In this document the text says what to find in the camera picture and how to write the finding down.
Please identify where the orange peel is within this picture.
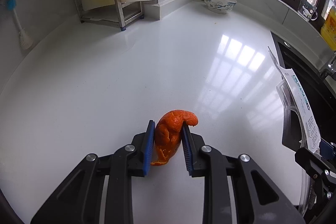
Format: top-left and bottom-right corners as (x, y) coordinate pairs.
(151, 110), (198, 166)

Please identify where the comb blister package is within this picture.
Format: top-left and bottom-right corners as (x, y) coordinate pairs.
(268, 50), (321, 215)

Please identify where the black kitchen sink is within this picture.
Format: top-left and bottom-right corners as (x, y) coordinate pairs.
(271, 32), (335, 151)

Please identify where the chrome kitchen faucet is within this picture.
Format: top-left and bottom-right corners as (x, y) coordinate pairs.
(319, 51), (336, 80)

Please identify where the yellow oil bottle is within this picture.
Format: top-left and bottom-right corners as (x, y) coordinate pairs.
(321, 6), (336, 51)

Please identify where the glass mug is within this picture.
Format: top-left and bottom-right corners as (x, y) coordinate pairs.
(297, 0), (318, 22)

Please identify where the white blue ceramic bowl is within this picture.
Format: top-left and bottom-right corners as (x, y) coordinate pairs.
(204, 0), (237, 14)

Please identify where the white bottle brush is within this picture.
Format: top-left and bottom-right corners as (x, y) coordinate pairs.
(6, 0), (33, 50)

